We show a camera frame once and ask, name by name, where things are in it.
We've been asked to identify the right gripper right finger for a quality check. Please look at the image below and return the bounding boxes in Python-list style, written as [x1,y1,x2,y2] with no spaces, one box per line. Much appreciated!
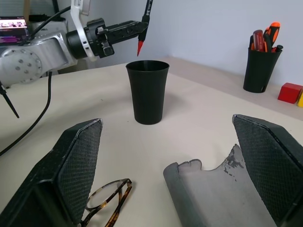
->
[232,114,303,227]

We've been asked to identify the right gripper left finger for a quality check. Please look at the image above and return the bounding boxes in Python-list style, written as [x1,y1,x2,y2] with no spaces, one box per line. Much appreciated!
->
[0,118,104,227]

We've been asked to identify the red handled screwdriver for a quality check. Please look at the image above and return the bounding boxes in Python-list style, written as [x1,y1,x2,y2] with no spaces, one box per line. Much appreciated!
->
[250,30,265,51]

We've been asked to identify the grey glasses case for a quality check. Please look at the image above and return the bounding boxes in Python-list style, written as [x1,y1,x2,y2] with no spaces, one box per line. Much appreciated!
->
[162,144,277,227]

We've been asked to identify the black plastic cup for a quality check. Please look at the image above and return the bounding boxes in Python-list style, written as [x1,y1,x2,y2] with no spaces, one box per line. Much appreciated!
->
[125,60,170,125]

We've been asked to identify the red and orange markers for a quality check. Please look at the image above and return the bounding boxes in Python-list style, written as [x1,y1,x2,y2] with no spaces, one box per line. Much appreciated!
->
[263,22,281,52]

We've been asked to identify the computer monitor screen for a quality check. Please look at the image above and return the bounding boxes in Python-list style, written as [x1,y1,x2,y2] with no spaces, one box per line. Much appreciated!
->
[0,16,30,45]

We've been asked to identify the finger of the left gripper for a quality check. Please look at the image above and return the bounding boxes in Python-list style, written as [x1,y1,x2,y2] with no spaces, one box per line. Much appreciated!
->
[107,22,149,45]
[107,20,140,31]

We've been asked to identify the red wooden block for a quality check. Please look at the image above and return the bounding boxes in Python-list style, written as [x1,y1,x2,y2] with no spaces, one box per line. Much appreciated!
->
[277,82,303,104]

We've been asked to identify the tortoiseshell eyeglasses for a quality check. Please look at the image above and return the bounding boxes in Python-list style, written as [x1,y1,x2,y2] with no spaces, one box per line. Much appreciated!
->
[80,178,133,227]

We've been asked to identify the black zip tie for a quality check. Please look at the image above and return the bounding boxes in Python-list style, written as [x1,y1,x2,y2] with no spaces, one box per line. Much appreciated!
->
[0,81,20,118]

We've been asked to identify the black tool holder cup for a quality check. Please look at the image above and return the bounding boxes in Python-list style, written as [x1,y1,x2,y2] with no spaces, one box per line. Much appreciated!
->
[243,47,283,94]

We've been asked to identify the red marker pen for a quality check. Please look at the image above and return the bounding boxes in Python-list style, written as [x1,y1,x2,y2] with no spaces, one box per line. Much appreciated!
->
[136,0,154,57]

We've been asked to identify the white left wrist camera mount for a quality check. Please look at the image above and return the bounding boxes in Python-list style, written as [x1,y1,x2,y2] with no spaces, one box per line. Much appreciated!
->
[70,0,97,62]

